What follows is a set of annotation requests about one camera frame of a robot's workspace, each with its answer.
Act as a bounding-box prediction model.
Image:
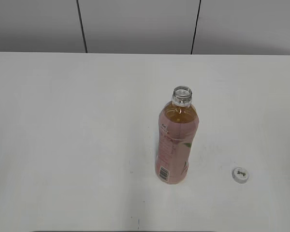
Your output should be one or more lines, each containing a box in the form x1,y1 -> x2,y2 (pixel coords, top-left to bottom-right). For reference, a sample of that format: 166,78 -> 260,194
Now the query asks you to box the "pink label tea bottle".
155,86 -> 199,185

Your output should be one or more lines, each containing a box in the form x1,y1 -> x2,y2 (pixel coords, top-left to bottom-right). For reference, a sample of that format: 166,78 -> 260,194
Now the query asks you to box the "white bottle cap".
232,167 -> 249,184

